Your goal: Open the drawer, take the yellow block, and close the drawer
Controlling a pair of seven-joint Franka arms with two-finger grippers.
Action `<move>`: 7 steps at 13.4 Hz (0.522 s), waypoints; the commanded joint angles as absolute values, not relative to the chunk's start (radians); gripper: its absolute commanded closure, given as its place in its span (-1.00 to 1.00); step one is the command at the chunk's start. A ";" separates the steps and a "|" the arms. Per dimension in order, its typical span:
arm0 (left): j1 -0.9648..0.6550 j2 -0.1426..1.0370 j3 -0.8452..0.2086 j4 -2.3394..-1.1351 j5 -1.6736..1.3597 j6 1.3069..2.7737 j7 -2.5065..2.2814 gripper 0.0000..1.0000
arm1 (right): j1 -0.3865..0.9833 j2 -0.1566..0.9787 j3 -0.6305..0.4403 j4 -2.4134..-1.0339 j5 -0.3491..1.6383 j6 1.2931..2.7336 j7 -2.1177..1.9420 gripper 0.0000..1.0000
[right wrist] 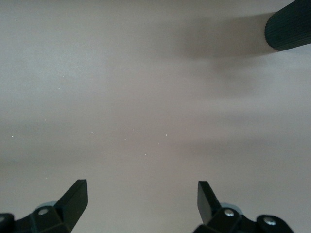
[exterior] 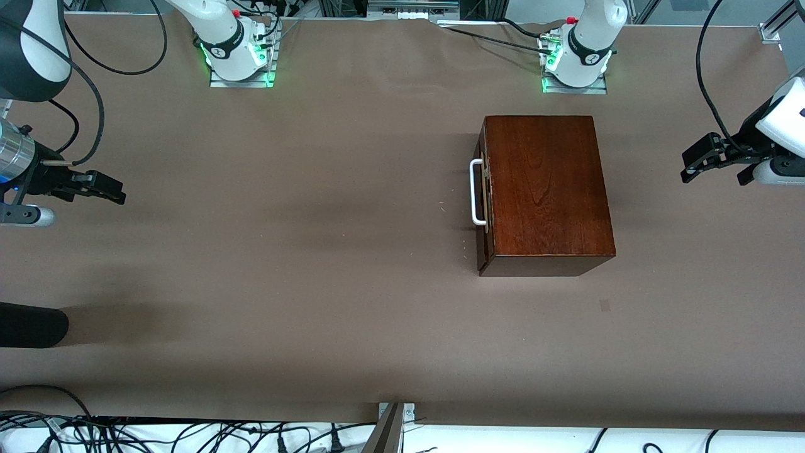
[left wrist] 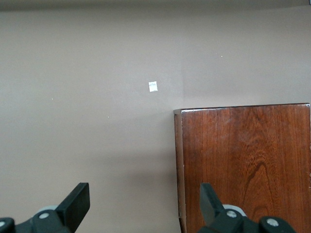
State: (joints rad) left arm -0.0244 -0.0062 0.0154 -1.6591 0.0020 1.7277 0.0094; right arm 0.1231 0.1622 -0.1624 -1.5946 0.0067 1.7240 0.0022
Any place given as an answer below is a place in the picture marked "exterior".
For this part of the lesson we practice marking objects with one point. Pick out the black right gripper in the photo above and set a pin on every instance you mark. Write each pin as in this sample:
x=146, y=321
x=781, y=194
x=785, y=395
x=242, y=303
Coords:
x=45, y=177

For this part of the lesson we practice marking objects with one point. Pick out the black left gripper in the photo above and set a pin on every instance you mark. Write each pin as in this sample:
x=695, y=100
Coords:
x=743, y=150

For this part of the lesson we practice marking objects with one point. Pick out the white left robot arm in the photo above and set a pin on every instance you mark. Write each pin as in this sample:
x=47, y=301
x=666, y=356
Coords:
x=588, y=38

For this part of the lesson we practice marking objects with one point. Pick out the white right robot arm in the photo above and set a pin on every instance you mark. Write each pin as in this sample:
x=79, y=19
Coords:
x=38, y=38

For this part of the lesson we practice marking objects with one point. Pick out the aluminium corner profile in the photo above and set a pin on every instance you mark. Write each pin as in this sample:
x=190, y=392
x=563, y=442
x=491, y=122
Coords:
x=770, y=31

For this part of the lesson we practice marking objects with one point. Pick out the black cylinder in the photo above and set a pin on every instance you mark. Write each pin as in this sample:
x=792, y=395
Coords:
x=31, y=324

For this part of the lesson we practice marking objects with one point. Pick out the dark brown wooden cabinet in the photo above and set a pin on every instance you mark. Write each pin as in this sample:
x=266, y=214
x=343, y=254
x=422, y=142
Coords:
x=547, y=189

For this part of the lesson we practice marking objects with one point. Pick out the silver strip device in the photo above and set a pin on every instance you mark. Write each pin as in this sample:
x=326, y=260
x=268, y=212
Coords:
x=412, y=9

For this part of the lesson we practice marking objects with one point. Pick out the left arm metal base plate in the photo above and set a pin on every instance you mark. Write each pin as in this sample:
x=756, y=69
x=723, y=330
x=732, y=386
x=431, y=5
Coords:
x=575, y=90

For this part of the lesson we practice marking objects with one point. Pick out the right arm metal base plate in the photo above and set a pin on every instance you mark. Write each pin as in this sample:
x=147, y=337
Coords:
x=242, y=83

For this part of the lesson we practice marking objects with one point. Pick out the dark metal post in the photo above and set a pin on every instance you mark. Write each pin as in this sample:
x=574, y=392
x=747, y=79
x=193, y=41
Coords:
x=385, y=434

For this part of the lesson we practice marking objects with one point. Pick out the metal bracket plate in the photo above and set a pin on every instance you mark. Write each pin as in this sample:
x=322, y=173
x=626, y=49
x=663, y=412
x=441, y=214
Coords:
x=409, y=412

